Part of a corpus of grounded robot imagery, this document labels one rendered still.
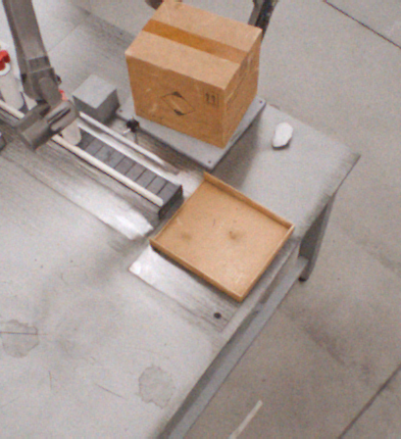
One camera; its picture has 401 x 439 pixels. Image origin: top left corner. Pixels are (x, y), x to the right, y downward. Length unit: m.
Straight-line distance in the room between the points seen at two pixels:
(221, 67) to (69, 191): 0.56
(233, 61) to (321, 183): 0.43
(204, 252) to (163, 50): 0.56
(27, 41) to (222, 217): 0.74
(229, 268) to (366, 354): 0.99
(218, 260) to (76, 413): 0.54
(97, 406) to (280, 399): 1.01
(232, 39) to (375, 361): 1.37
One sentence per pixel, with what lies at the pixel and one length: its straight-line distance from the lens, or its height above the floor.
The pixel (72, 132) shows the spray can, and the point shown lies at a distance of 1.89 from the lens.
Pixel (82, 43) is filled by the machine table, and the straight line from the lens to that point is 2.27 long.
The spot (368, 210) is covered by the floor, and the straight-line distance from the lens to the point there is 2.86.
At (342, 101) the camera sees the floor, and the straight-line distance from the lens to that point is 3.19.
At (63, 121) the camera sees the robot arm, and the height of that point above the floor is 1.32.
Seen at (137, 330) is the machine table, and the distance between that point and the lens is 1.69.
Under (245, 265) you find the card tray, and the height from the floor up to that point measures 0.83.
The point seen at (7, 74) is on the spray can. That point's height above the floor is 1.03.
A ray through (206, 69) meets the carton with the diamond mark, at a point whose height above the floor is 1.12.
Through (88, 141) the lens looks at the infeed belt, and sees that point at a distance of 1.94.
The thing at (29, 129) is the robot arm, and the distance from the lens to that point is 1.41.
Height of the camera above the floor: 2.41
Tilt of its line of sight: 61 degrees down
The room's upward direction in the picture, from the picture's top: 3 degrees counter-clockwise
